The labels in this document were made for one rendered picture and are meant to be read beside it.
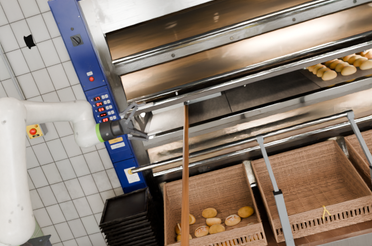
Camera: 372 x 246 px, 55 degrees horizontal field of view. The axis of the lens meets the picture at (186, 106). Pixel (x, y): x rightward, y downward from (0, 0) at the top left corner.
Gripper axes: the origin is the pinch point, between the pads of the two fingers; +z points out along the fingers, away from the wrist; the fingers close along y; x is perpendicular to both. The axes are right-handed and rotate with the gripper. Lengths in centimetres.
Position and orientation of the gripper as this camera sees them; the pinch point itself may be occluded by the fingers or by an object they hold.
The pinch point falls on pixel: (155, 117)
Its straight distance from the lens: 167.5
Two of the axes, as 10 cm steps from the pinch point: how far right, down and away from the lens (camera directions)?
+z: 9.6, -2.7, -1.0
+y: 2.8, 9.1, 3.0
